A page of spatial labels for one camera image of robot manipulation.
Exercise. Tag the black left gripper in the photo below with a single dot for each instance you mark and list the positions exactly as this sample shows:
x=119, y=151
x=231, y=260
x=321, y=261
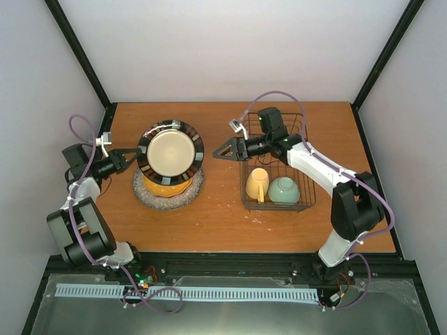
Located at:
x=118, y=160

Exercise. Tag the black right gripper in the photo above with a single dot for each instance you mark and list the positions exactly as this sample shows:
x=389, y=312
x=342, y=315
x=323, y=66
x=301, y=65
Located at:
x=241, y=150

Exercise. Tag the yellow mug white inside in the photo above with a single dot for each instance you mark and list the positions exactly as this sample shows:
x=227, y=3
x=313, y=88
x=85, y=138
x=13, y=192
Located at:
x=257, y=184

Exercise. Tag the brown rimmed beige plate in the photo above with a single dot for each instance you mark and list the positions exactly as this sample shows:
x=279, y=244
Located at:
x=172, y=152

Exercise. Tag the orange white dotted plate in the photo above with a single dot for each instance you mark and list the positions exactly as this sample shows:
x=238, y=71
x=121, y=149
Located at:
x=176, y=186

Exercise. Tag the light green ceramic bowl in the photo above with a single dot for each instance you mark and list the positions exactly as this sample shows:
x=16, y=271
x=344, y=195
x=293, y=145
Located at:
x=283, y=190

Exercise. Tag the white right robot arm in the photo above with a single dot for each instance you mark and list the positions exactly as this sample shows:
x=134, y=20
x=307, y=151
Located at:
x=356, y=206

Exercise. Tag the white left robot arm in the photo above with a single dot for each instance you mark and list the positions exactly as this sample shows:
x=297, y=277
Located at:
x=78, y=227

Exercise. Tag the speckled grey large plate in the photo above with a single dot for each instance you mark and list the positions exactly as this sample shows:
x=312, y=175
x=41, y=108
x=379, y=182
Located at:
x=161, y=203

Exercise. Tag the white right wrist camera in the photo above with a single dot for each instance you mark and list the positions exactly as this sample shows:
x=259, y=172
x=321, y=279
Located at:
x=238, y=127

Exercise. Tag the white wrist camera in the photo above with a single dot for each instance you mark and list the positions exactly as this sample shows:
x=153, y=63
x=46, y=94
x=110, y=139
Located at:
x=104, y=140
x=238, y=127

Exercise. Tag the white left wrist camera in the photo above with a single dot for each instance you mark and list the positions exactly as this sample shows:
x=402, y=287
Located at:
x=104, y=140

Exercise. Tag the dark wire dish rack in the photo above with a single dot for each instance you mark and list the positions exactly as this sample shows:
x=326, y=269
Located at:
x=276, y=169

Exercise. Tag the light blue slotted cable duct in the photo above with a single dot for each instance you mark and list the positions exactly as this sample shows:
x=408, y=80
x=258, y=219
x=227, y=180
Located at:
x=191, y=294

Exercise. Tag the black aluminium frame rail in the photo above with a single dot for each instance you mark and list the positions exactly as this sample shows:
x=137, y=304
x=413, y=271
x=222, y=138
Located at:
x=295, y=268

